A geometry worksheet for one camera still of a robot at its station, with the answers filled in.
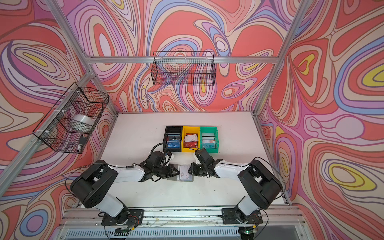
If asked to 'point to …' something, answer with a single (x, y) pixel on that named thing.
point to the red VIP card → (191, 144)
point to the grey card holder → (177, 178)
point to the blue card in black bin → (173, 145)
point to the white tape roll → (82, 122)
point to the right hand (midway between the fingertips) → (191, 174)
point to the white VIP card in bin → (191, 138)
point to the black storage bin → (172, 136)
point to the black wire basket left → (53, 132)
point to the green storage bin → (209, 139)
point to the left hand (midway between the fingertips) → (181, 172)
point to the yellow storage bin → (188, 130)
